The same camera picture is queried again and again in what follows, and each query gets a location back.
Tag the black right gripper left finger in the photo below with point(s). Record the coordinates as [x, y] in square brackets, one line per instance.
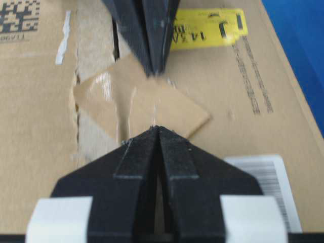
[101, 201]

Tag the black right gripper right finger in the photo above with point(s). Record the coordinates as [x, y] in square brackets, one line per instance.
[213, 201]

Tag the brown cardboard box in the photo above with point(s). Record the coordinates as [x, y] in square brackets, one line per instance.
[249, 89]

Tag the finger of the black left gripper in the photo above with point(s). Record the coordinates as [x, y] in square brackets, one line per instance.
[159, 20]
[129, 16]

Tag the brown tape piece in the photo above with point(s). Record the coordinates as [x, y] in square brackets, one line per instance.
[124, 102]

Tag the blue table cloth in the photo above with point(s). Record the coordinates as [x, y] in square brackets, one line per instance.
[299, 27]

